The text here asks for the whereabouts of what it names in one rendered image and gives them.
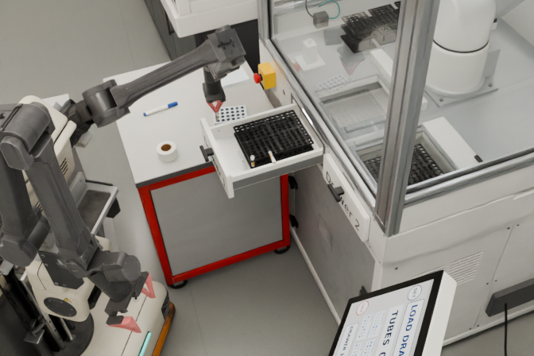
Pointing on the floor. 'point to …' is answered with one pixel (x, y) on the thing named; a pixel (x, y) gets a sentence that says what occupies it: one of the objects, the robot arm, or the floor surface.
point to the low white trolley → (199, 182)
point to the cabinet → (518, 277)
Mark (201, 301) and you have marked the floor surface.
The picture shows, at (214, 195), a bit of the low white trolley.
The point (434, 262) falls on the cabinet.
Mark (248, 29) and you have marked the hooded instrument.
